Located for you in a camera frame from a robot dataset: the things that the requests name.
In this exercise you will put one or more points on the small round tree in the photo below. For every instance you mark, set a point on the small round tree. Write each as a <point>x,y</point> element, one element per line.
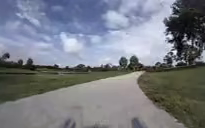
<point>123,61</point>
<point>134,61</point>

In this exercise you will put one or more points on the distant row of trees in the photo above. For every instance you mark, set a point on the distant row of trees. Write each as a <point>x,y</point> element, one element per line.
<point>80,66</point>

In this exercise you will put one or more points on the grey paved path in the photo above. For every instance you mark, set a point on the grey paved path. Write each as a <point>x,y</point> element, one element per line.
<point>96,100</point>

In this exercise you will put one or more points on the robot's own part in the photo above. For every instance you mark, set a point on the robot's own part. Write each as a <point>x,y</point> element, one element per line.
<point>138,123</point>
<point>69,123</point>

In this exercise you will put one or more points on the grass field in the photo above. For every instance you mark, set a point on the grass field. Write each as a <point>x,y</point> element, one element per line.
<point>30,85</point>

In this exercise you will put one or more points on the grass verge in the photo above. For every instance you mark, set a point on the grass verge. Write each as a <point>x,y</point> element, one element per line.
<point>183,93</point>

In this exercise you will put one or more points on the tall dark tree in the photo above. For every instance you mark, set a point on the tall dark tree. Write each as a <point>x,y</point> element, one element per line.
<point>193,26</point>

